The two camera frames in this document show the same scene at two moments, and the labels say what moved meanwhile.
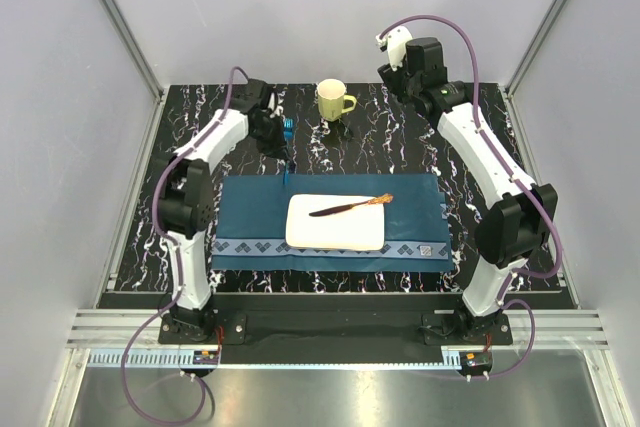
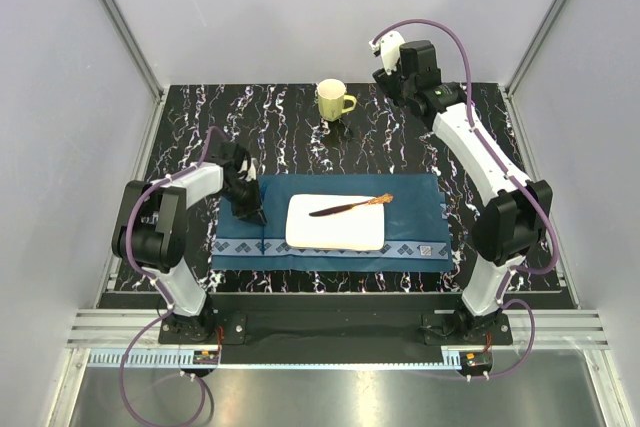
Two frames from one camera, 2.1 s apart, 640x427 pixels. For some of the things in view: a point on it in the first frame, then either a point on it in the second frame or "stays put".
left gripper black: (276, 149) -> (250, 212)
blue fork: (289, 125) -> (263, 199)
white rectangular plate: (360, 228) stays put
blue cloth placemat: (249, 223) stays put
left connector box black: (205, 357) stays put
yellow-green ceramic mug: (331, 97) stays put
